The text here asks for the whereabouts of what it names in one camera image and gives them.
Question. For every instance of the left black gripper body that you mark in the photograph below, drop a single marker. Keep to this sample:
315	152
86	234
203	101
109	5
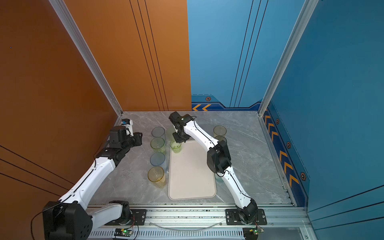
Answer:
135	141

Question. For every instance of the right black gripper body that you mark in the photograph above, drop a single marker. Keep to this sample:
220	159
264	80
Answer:
180	137

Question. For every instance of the small green clear glass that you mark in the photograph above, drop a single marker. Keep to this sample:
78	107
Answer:
175	147

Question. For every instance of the green dotted textured cup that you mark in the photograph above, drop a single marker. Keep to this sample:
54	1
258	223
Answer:
169	133

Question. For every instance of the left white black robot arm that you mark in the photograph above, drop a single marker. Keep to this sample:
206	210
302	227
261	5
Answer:
69	218

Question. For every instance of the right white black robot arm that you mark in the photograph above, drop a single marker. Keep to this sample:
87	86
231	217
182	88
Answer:
218	161

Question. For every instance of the white rectangular plastic tray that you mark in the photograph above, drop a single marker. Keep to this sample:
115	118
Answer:
189	175

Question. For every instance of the tall green clear cup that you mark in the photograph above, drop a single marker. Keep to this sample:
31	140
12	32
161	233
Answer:
158	145

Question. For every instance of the tall grey-blue cup back left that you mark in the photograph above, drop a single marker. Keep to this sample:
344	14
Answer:
159	132

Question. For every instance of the tall blue clear cup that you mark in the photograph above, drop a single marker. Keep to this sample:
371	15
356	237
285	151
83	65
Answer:
159	160

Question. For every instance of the yellow cup left front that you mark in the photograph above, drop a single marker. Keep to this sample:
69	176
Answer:
156	175

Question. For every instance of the amber yellow cup right back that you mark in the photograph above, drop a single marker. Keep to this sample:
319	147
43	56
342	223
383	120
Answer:
220	131

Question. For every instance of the dark smoke grey cup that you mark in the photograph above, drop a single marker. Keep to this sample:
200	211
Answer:
221	139

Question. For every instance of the teal cup lower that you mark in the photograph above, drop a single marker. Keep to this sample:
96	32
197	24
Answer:
218	178

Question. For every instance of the left green circuit board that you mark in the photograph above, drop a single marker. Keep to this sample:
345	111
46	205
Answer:
125	233

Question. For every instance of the green circuit board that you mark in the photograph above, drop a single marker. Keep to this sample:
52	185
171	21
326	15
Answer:
125	233
252	233

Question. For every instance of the right green circuit board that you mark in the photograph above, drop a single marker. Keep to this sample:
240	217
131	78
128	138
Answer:
252	233

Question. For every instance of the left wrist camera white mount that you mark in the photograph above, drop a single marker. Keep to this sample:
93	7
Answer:
128	125

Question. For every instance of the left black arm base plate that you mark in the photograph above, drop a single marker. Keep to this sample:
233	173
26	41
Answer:
137	218

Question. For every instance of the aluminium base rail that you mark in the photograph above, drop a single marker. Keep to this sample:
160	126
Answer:
208	222

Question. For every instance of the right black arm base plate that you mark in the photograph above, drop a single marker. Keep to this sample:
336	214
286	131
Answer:
233	218

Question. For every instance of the left aluminium corner post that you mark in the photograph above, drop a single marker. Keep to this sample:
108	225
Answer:
74	32

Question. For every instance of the aluminium corner post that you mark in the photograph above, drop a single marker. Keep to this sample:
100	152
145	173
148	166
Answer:
74	32
295	36

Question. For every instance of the right aluminium corner post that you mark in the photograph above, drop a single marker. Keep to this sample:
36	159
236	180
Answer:
295	36

